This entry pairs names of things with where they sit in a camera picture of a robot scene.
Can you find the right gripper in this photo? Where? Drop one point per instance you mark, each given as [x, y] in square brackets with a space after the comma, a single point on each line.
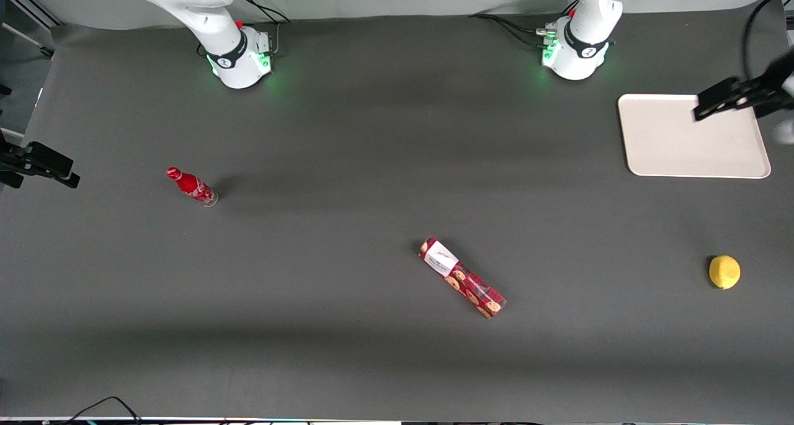
[11, 162]

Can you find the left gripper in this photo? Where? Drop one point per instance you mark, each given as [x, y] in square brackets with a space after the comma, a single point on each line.
[771, 85]

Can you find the red cookie box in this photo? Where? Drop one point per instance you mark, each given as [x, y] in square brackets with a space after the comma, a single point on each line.
[462, 278]

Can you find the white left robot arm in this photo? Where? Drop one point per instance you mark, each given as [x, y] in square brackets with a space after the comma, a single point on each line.
[586, 34]

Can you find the beige plastic tray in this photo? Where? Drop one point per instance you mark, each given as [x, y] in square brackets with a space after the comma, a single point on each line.
[676, 139]

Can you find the red cola bottle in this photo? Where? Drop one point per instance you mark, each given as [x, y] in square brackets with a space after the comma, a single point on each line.
[192, 187]

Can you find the yellow lemon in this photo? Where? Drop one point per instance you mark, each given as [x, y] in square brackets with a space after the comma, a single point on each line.
[724, 272]

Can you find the aluminium frame rail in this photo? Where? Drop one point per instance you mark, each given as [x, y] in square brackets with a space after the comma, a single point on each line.
[28, 6]

